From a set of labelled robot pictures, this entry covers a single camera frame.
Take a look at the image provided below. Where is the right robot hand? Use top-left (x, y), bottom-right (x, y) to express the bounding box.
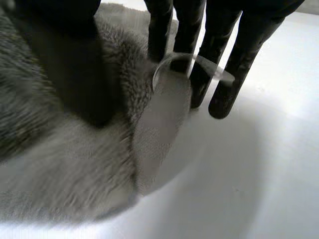
top-left (5, 0), bottom-right (305, 128)

